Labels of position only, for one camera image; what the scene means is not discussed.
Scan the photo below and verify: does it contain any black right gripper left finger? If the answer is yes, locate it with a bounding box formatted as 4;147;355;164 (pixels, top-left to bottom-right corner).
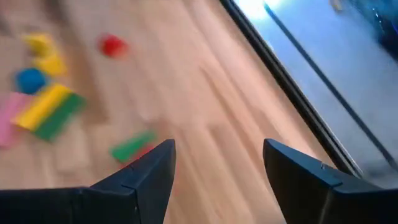
0;138;177;224

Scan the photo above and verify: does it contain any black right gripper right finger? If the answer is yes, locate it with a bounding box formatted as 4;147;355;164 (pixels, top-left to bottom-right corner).
263;138;398;224

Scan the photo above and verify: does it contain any red rectangular block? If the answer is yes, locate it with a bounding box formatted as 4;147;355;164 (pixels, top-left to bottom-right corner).
132;143;157;169

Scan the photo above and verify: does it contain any green rectangular block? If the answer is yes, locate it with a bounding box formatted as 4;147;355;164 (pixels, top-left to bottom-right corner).
109;129;158;165

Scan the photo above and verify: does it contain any long green block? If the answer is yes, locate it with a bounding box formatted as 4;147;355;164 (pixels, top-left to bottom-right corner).
32;92;87;143

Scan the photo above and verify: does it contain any long yellow block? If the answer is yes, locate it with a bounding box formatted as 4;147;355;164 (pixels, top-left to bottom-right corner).
11;82;75;132

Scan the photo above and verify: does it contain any long pink block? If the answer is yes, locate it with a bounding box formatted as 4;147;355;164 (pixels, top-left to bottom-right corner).
0;91;34;149

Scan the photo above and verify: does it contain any small blue cube block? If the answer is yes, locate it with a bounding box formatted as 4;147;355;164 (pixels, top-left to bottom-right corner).
14;67;48;96

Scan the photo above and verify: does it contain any yellow arch block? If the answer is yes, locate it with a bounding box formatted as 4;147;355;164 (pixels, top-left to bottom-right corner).
32;53;68;78

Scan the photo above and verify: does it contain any red wedge block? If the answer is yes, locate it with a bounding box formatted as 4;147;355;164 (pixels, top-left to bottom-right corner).
96;32;129;60

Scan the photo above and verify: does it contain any small yellow block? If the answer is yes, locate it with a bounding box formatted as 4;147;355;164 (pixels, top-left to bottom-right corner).
22;32;57;57

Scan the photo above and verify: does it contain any dark monitor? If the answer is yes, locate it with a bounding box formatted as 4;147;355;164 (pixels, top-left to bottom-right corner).
346;0;398;62

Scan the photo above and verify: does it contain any black aluminium table frame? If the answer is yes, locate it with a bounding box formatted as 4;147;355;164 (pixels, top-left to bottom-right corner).
218;0;364;180

